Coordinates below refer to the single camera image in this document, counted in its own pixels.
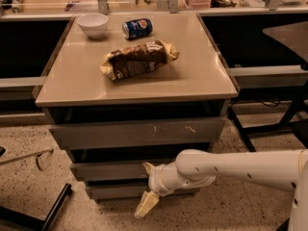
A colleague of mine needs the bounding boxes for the grey bottom drawer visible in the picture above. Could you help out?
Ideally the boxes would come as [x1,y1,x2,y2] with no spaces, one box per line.
[84,180,201,201]

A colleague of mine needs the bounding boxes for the white ceramic bowl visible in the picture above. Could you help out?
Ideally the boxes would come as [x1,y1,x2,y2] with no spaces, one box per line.
[77,13,109,39]

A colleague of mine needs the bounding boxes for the black chair leg left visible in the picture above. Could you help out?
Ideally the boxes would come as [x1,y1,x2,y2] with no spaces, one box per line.
[0,183,72,231]

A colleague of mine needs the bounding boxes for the grey drawer cabinet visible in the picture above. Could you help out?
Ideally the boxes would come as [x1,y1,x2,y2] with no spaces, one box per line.
[32,12,241,204]

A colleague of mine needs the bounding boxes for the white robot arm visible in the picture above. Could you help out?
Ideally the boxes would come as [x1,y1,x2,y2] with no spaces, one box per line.
[135,149,308,231]

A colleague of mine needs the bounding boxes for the grey drawer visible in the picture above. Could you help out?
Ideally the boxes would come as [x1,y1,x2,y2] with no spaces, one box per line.
[84,180,201,201]
[50,116,225,150]
[70,161,148,181]

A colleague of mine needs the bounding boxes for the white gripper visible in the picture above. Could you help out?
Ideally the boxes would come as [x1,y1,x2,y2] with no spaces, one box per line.
[134,162,183,218]

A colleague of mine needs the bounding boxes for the brown chip bag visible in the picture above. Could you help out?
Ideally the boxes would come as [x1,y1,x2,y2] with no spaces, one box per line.
[100,39,179,81]

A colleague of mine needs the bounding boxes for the grey top drawer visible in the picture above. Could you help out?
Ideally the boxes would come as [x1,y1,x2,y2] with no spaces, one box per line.
[50,116,225,150]

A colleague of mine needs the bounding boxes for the blue pepsi can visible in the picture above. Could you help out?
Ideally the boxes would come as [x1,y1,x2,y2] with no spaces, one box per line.
[122,18,153,40]

